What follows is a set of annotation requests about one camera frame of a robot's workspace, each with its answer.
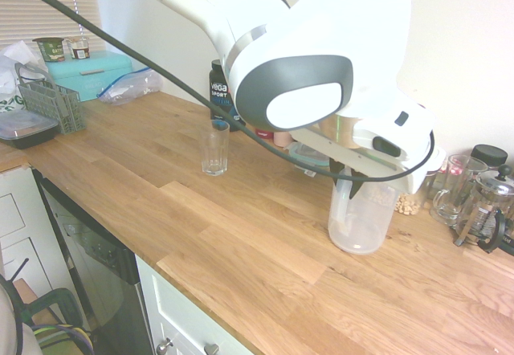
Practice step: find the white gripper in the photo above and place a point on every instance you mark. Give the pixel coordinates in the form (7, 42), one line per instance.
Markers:
(361, 162)

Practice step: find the clear plastic water pitcher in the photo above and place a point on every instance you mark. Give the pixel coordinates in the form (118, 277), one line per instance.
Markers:
(361, 230)

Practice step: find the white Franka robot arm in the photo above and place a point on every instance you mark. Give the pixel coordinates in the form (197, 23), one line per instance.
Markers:
(321, 29)

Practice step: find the teal lidded glass container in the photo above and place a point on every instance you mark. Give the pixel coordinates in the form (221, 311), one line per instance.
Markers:
(309, 155)

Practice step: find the clear nut storage container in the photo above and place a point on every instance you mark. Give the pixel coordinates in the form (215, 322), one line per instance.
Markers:
(406, 205)

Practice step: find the pink drinking bottle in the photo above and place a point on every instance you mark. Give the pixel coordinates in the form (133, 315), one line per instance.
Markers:
(282, 139)

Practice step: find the red drinking bottle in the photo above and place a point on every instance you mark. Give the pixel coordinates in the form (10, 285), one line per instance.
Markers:
(263, 134)

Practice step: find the clear glass mug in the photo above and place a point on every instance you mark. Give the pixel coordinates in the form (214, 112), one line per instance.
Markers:
(449, 206)

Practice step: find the clear faceted drinking glass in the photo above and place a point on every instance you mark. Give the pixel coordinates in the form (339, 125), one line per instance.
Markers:
(215, 150)

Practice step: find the glass jar black lid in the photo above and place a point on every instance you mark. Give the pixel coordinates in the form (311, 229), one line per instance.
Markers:
(488, 154)

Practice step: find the glass french press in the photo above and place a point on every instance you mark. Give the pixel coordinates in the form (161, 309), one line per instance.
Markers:
(490, 198)

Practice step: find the black Vega protein tub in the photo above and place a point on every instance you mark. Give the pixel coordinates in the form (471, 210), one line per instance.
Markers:
(219, 90)

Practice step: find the pale base cabinet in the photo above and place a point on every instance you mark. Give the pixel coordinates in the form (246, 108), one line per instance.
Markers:
(188, 315)

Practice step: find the round metal cabinet knob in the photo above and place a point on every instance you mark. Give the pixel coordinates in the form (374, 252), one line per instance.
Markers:
(211, 349)
(164, 346)

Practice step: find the clear zip plastic bag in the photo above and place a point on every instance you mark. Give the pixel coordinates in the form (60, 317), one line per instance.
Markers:
(128, 88)

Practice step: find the black dishwasher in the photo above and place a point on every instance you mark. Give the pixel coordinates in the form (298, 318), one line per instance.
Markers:
(100, 250)

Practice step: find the teal metal bread box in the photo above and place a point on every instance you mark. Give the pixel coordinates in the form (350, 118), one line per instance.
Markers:
(100, 74)

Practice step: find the grey plastic cutlery basket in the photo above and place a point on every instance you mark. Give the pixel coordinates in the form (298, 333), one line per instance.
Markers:
(60, 110)

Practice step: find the brown yogurt cup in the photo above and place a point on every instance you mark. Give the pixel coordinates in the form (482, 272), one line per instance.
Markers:
(79, 49)

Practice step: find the black lidded food tray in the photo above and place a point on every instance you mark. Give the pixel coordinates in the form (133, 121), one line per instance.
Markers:
(28, 132)

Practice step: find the green yogurt cup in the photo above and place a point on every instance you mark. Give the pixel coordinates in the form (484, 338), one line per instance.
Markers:
(50, 50)

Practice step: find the white drawer cabinet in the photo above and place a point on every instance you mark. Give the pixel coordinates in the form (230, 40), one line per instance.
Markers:
(20, 218)

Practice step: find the white window blinds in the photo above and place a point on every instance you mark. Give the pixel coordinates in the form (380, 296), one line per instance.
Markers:
(40, 13)

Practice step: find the white plastic shopping bag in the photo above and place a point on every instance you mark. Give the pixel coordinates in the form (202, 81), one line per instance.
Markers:
(12, 74)

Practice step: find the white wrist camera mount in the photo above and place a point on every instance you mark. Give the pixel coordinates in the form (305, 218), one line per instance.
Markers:
(417, 130)

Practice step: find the green plastic frame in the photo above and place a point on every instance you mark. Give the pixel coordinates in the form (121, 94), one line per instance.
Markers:
(56, 299)

